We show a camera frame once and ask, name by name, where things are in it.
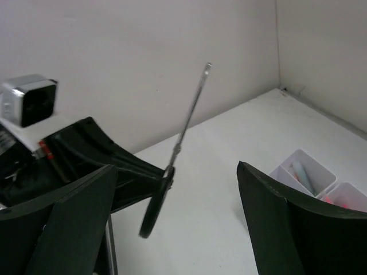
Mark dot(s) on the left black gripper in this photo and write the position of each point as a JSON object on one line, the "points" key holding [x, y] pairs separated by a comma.
{"points": [[48, 155]]}

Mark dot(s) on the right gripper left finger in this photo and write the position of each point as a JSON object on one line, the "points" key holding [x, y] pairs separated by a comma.
{"points": [[59, 232]]}

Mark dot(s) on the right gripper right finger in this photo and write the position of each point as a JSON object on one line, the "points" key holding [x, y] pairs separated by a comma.
{"points": [[293, 233]]}

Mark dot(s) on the red pen clear cap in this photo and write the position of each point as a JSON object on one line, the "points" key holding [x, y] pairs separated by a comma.
{"points": [[339, 201]]}

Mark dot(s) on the green highlighter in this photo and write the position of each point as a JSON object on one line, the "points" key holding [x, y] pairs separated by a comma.
{"points": [[301, 176]]}

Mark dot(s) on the black handled scissors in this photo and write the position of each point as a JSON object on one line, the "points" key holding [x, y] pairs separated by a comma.
{"points": [[158, 198]]}

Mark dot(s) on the white left organizer container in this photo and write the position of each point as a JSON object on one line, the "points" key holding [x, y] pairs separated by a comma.
{"points": [[319, 176]]}

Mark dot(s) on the white organizer container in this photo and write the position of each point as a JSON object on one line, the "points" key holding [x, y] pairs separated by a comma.
{"points": [[356, 199], [319, 176]]}

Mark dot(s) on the white right organizer container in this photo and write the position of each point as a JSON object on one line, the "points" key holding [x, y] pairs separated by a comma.
{"points": [[356, 199]]}

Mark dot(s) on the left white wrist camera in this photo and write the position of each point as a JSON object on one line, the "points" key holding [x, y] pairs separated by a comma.
{"points": [[27, 108]]}

